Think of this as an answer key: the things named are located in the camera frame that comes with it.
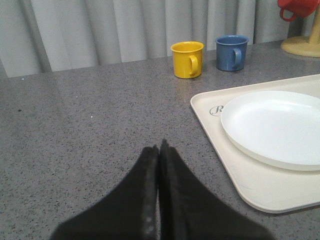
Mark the wooden mug tree stand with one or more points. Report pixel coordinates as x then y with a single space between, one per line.
306 46

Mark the cream rabbit serving tray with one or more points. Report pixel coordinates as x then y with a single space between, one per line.
264 187

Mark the blue enamel mug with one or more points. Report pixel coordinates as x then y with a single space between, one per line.
231 52

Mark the red enamel mug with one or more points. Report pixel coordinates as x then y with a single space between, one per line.
301 8

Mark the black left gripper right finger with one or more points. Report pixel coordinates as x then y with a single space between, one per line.
189 211

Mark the white round plate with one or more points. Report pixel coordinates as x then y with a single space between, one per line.
278 128

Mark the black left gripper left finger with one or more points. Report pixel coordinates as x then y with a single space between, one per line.
128 212

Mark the yellow enamel mug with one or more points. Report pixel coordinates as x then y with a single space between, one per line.
187 59

